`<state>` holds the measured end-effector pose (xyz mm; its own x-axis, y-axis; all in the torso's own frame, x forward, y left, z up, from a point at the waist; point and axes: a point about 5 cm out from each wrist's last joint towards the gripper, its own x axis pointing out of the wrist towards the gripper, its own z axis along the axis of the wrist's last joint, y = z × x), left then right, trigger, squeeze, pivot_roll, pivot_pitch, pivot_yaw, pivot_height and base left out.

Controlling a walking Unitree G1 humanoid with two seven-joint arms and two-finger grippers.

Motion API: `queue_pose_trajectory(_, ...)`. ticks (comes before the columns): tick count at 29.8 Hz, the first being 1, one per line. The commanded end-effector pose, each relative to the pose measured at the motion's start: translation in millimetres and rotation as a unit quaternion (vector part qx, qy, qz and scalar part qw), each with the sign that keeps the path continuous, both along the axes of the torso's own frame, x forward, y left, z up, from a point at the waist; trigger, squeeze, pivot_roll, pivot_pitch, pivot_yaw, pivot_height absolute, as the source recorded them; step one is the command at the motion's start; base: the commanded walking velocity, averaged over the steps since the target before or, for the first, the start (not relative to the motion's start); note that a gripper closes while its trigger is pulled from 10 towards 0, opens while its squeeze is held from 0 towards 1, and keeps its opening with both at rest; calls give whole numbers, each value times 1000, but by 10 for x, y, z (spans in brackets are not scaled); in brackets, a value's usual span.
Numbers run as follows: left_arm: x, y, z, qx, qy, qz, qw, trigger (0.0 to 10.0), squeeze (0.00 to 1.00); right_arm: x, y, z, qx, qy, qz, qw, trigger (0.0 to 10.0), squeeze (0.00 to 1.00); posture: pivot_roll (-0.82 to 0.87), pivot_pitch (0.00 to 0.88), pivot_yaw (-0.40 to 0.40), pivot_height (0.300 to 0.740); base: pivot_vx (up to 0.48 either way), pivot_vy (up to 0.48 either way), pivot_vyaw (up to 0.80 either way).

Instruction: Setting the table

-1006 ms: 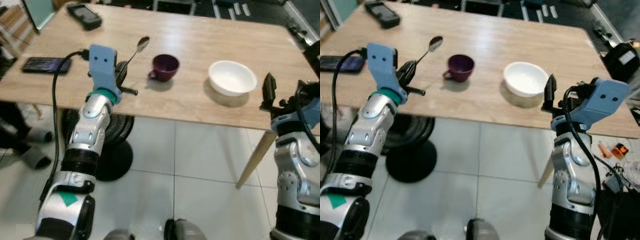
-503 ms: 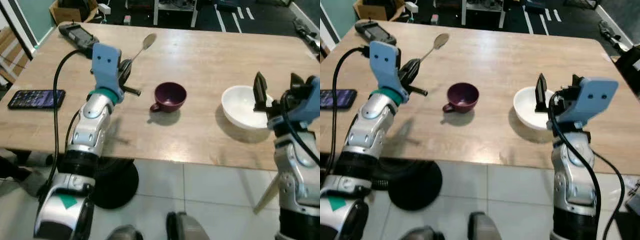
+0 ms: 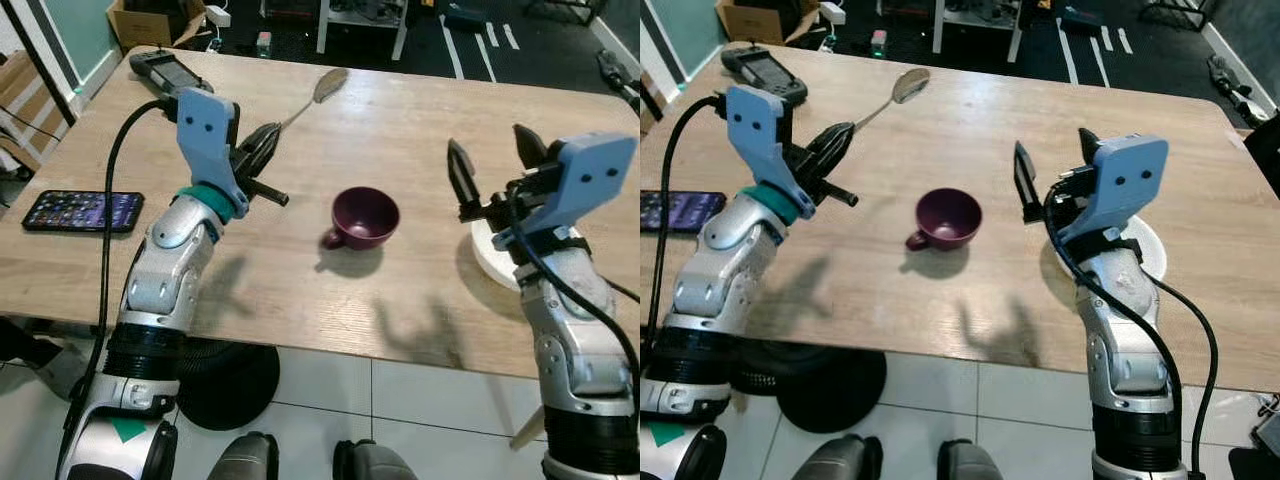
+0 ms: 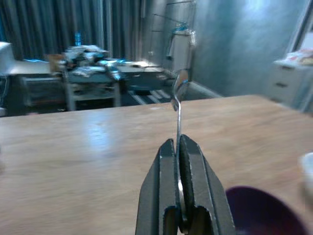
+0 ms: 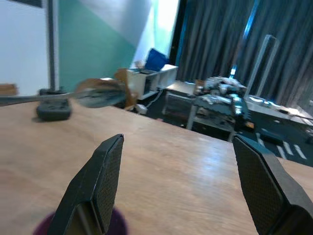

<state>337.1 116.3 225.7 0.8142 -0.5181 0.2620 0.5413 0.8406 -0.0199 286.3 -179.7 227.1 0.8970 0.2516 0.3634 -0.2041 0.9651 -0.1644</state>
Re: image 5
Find white shelf unit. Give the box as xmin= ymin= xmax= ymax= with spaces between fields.
xmin=127 ymin=64 xmax=179 ymax=100

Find blue plastic bin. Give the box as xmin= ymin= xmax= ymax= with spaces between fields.
xmin=145 ymin=48 xmax=170 ymax=72

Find clear acrylic panel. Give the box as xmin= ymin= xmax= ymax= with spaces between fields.
xmin=246 ymin=34 xmax=280 ymax=99

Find grey metal work table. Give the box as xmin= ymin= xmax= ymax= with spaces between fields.
xmin=162 ymin=80 xmax=249 ymax=142

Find grey pole stand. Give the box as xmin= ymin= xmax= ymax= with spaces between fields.
xmin=39 ymin=0 xmax=67 ymax=96

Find black handheld controller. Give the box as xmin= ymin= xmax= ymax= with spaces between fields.
xmin=36 ymin=99 xmax=72 ymax=121

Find silver metal spoon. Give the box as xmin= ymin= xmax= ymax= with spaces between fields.
xmin=0 ymin=78 xmax=125 ymax=108

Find white power strip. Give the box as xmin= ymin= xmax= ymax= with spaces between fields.
xmin=135 ymin=103 xmax=149 ymax=115

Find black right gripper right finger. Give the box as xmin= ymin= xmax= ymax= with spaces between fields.
xmin=232 ymin=135 xmax=313 ymax=235

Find dark road print floor mat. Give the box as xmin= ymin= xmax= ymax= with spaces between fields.
xmin=241 ymin=121 xmax=313 ymax=168

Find purple cloth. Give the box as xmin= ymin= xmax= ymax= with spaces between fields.
xmin=33 ymin=208 xmax=129 ymax=235

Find silver machine parts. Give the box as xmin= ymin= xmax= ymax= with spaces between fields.
xmin=200 ymin=76 xmax=248 ymax=105

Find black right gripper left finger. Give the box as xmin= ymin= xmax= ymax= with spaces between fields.
xmin=46 ymin=133 xmax=125 ymax=235

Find brown cardboard box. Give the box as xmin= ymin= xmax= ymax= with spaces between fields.
xmin=114 ymin=68 xmax=138 ymax=111

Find dark grey curtain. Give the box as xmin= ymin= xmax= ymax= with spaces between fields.
xmin=175 ymin=0 xmax=313 ymax=106

